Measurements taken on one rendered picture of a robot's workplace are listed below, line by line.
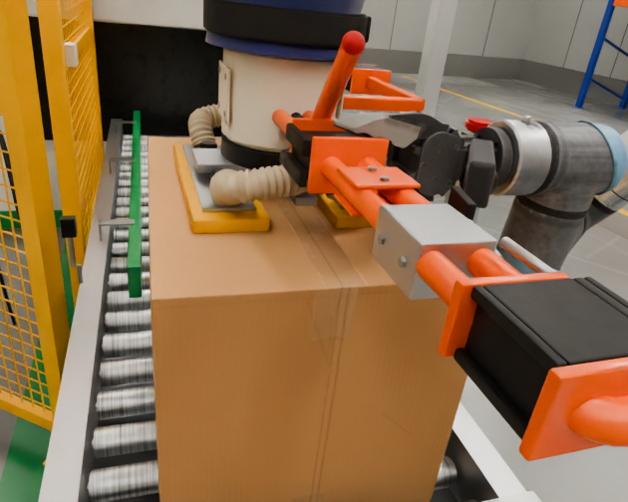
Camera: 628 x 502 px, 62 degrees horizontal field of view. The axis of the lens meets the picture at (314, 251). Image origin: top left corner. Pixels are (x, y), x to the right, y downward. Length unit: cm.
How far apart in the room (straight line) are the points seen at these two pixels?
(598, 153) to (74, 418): 85
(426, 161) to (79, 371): 74
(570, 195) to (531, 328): 45
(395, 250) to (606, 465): 169
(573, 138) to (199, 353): 49
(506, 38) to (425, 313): 1167
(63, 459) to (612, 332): 78
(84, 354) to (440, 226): 84
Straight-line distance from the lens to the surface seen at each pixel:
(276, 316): 57
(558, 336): 27
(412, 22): 1083
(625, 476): 202
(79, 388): 102
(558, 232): 74
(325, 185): 54
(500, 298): 29
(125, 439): 99
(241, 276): 57
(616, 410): 27
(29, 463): 175
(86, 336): 114
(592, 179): 72
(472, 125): 118
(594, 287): 33
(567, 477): 191
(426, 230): 37
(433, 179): 60
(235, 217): 67
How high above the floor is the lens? 125
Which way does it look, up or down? 26 degrees down
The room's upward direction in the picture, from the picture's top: 6 degrees clockwise
